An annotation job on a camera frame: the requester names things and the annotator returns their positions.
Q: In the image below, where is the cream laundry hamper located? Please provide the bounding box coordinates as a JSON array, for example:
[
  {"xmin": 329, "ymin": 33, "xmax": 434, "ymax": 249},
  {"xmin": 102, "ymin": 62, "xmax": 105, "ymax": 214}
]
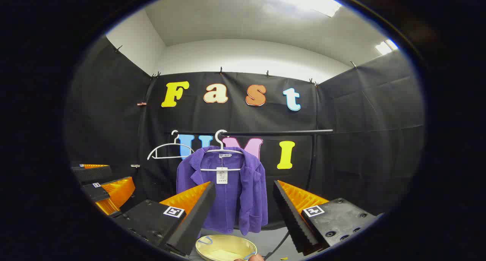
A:
[{"xmin": 195, "ymin": 234, "xmax": 258, "ymax": 261}]

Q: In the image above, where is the purple corduroy jacket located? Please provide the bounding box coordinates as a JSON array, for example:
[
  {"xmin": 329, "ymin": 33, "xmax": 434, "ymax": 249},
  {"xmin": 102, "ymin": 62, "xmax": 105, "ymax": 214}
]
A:
[{"xmin": 176, "ymin": 146, "xmax": 269, "ymax": 236}]

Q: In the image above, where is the small ceiling light panel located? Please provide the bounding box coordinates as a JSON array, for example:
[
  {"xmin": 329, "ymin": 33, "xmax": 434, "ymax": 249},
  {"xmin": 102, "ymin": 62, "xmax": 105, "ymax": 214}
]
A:
[{"xmin": 375, "ymin": 39, "xmax": 399, "ymax": 55}]

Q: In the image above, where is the row of black backdrop clips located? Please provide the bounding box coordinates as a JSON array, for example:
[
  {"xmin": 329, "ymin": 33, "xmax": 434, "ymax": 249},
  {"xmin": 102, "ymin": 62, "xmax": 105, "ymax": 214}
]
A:
[{"xmin": 115, "ymin": 44, "xmax": 358, "ymax": 87}]

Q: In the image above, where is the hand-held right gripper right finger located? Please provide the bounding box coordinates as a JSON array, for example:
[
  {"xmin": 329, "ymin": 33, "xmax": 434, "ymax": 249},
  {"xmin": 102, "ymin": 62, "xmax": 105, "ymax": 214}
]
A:
[{"xmin": 273, "ymin": 180, "xmax": 383, "ymax": 255}]

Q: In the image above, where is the white plastic hanger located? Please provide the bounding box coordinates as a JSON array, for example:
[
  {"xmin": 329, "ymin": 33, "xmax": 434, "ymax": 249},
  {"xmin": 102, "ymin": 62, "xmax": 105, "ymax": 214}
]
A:
[
  {"xmin": 147, "ymin": 130, "xmax": 195, "ymax": 161},
  {"xmin": 200, "ymin": 129, "xmax": 246, "ymax": 172}
]

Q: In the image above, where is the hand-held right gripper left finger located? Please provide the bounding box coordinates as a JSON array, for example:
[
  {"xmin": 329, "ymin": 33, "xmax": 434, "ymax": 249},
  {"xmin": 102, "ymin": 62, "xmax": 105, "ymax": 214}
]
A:
[{"xmin": 109, "ymin": 181, "xmax": 216, "ymax": 257}]

